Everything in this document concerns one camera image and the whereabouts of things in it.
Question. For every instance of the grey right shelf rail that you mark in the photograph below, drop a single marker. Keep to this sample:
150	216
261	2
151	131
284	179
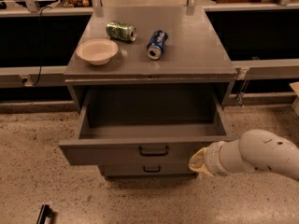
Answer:
267	69

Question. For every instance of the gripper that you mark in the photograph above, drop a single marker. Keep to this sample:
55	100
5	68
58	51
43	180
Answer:
212	159

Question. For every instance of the white paper bowl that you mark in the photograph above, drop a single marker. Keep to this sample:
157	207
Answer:
97	51

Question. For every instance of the grey lower drawer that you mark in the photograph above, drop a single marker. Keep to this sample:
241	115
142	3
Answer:
133	170

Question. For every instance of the grey shelf rail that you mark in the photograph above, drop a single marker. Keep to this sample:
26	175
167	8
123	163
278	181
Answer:
267	69
45	76

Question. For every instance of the blue pepsi can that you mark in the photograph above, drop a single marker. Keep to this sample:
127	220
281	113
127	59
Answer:
156	45

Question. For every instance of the grey left shelf rail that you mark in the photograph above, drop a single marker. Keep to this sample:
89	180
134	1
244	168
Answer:
45	76

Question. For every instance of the green soda can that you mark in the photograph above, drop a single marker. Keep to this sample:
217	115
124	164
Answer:
121	31

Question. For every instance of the grey top drawer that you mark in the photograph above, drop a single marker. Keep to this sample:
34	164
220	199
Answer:
116	120

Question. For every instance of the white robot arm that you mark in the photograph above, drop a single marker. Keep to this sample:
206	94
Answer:
255	151

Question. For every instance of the black top drawer handle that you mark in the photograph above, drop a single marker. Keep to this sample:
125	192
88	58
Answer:
153	151

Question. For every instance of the black object on floor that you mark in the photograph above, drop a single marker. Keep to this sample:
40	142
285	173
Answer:
45	212

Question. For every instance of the black lower drawer handle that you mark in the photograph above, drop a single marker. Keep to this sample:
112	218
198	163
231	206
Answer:
152	168

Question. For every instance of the black drawer handle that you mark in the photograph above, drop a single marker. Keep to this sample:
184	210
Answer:
153	151
152	168

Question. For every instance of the grey drawer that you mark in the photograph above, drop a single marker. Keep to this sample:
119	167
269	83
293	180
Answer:
116	120
133	170

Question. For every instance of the grey metal drawer cabinet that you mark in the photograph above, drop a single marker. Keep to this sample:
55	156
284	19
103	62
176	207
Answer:
193	54

